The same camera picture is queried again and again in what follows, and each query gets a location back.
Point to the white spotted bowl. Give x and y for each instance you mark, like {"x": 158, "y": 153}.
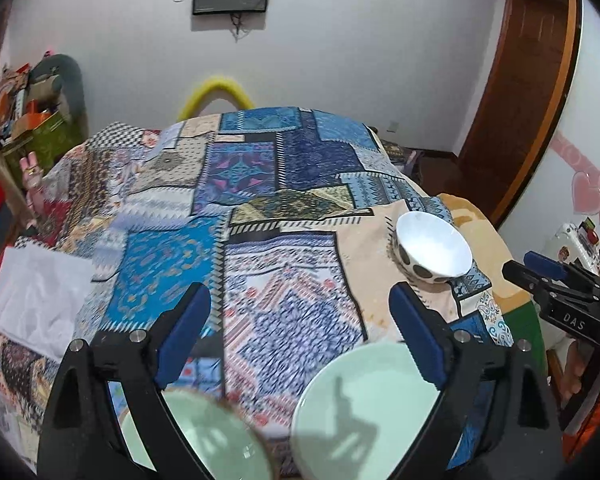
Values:
{"x": 430, "y": 245}

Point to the wall socket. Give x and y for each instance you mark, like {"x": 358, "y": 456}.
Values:
{"x": 393, "y": 126}

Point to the pink bunny toy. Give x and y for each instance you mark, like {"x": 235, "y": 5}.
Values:
{"x": 31, "y": 170}

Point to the dark green bag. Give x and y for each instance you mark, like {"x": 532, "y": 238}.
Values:
{"x": 70, "y": 75}

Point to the wooden door frame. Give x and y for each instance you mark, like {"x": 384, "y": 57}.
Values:
{"x": 525, "y": 85}

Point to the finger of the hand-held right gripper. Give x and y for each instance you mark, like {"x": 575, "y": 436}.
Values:
{"x": 527, "y": 274}
{"x": 545, "y": 262}

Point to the green bowl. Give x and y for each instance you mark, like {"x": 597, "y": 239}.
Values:
{"x": 330, "y": 410}

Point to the orange box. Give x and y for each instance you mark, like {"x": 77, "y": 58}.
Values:
{"x": 35, "y": 122}

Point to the blue patchwork blanket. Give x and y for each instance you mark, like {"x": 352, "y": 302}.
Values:
{"x": 280, "y": 160}

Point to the green box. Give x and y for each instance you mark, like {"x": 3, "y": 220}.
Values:
{"x": 50, "y": 147}

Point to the pink heart wall sticker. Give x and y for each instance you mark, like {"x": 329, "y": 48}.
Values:
{"x": 590, "y": 185}

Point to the person's right hand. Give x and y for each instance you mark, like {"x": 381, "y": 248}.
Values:
{"x": 574, "y": 372}

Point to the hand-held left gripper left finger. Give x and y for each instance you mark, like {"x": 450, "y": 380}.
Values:
{"x": 185, "y": 330}

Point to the green plate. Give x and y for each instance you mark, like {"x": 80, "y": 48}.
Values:
{"x": 215, "y": 440}

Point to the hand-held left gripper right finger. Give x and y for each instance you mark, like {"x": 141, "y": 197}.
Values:
{"x": 420, "y": 335}

